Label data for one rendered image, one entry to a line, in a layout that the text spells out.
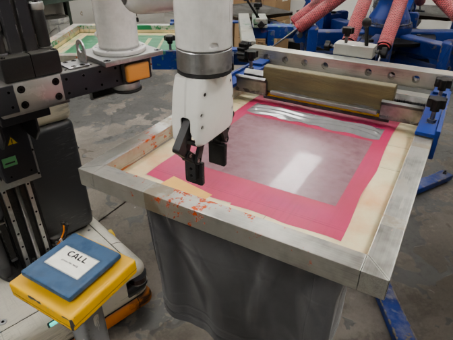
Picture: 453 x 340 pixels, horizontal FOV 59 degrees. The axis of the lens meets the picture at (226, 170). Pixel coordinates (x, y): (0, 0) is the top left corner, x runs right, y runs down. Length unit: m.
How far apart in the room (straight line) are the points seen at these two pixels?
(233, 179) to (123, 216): 1.59
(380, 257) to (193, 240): 0.40
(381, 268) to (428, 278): 1.54
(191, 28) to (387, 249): 0.41
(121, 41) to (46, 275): 0.57
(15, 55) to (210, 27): 0.51
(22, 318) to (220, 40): 1.25
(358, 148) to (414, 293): 1.18
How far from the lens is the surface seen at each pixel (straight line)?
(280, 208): 0.73
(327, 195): 0.78
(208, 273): 0.90
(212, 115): 0.56
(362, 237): 0.70
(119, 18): 0.99
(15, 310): 1.61
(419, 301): 2.02
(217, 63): 0.53
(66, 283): 0.61
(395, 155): 0.97
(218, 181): 0.80
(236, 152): 0.91
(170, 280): 1.01
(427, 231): 2.42
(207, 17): 0.51
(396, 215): 0.71
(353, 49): 1.38
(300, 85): 1.14
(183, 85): 0.54
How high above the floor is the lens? 1.39
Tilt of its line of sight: 31 degrees down
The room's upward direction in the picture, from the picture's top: straight up
